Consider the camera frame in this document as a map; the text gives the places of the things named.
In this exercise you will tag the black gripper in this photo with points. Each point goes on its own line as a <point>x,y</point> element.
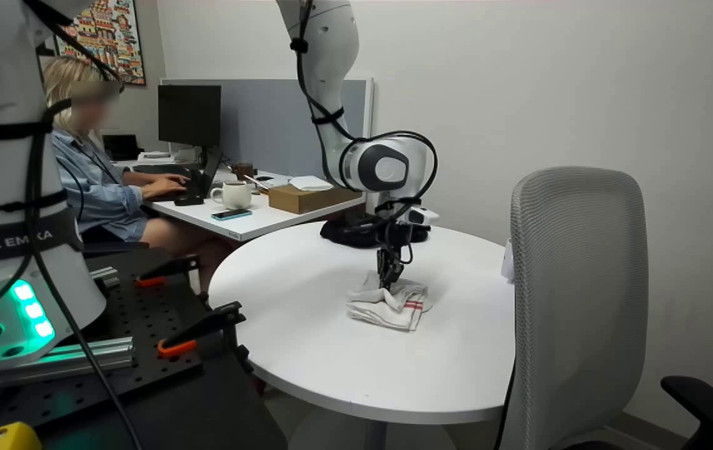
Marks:
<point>396,231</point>

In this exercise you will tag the white cloth with red stripe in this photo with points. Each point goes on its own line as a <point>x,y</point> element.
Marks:
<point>396,308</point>

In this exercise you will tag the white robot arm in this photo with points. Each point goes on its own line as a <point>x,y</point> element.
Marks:
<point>392,168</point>

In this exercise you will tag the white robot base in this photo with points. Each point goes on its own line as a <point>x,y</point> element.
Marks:
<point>47,288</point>

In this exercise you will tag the black crumpled cloth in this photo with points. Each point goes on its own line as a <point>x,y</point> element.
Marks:
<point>352,231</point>

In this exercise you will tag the cardboard box on desk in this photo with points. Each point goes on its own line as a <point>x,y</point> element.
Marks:
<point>304,200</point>

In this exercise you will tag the white mug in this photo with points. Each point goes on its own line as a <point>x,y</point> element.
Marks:
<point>233,196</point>

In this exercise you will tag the orange black clamp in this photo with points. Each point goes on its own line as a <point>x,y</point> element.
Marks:
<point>187,340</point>
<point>159,274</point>

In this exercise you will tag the white office desk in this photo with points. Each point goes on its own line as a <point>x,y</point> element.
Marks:
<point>247,224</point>

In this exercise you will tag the grey office chair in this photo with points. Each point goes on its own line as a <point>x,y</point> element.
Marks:
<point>582,304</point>

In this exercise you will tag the black perforated mounting board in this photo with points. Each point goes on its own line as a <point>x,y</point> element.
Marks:
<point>193,401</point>

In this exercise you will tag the black computer monitor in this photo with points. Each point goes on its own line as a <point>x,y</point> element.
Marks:
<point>192,115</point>

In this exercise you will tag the blonde seated person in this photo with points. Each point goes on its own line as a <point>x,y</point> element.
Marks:
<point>105,200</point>

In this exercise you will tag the yellow object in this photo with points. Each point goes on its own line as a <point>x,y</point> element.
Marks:
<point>18,436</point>

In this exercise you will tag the grey partition panel white frame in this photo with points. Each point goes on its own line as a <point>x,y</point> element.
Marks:
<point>264,123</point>

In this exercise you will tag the colourful wall picture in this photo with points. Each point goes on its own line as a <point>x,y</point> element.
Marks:
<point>110,30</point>

